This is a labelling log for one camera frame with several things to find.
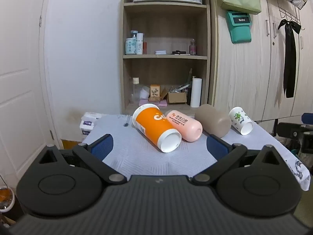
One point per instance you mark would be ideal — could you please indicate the wooden shelf unit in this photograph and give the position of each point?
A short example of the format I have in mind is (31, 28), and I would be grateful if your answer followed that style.
(166, 5)

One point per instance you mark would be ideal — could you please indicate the black device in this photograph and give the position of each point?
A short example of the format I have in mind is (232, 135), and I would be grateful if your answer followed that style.
(291, 129)

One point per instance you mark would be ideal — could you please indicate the teal hanging pouch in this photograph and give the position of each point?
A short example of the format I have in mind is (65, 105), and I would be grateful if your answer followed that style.
(240, 30)

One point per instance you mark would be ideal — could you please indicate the black ribbon bow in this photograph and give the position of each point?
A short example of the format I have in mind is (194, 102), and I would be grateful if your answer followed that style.
(290, 53)

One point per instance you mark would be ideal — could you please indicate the orange paper cup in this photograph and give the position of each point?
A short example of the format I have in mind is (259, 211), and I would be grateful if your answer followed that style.
(151, 124)

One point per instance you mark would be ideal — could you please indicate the tissue pack with purple label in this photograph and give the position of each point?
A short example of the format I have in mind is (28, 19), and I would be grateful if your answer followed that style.
(86, 127)

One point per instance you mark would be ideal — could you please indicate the taupe cup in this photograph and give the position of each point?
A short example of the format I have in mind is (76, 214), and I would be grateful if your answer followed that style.
(212, 121)

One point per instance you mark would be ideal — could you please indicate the small red tube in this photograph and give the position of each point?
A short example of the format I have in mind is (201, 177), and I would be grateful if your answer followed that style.
(145, 48)

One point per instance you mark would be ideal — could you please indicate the white paper roll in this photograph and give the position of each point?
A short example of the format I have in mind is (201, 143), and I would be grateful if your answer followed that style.
(196, 93)

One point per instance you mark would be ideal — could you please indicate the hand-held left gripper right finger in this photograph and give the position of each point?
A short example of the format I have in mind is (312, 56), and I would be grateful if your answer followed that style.
(216, 146)

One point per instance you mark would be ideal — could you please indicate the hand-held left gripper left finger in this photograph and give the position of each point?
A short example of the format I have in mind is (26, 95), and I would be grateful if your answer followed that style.
(102, 145)

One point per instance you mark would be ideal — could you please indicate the white flat case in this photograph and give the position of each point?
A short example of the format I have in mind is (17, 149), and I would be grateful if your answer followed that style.
(160, 52)

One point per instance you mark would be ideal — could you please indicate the yellow box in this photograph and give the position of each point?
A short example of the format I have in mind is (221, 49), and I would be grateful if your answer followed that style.
(71, 144)

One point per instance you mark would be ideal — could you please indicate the wooden wardrobe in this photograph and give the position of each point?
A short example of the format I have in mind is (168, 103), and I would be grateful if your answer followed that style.
(244, 78)

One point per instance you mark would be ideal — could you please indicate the white round bin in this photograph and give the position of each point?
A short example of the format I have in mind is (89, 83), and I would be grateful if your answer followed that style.
(6, 200)

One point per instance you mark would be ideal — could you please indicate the open cardboard box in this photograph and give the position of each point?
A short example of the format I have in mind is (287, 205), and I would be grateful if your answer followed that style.
(177, 98)

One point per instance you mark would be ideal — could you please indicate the pale blue patterned tablecloth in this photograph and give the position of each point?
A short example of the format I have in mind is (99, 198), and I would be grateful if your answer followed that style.
(137, 151)

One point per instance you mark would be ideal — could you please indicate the pink flat box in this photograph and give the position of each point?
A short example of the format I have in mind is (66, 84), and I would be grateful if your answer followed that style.
(162, 102)
(143, 102)

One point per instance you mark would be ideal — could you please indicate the clear bottle with beige lid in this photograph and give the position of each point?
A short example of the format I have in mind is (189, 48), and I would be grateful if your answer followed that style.
(135, 90)

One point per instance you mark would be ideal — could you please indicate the black flat item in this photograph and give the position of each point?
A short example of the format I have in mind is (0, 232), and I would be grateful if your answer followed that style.
(179, 52)

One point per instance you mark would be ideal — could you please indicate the pink glass bottle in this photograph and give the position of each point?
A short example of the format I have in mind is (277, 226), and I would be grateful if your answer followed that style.
(193, 48)

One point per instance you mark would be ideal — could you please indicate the small white cup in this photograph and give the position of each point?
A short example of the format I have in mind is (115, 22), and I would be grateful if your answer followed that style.
(144, 93)

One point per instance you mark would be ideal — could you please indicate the beige box with flower print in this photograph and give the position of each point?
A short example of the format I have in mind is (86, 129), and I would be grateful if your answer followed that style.
(155, 93)

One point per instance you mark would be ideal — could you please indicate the white cup with green print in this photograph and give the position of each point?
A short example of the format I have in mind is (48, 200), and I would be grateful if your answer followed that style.
(238, 120)

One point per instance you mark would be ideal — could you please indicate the white door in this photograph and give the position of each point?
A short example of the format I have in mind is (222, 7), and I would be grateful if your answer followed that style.
(19, 53)

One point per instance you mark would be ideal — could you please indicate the pink cup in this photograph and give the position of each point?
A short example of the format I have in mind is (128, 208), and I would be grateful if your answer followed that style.
(185, 127)

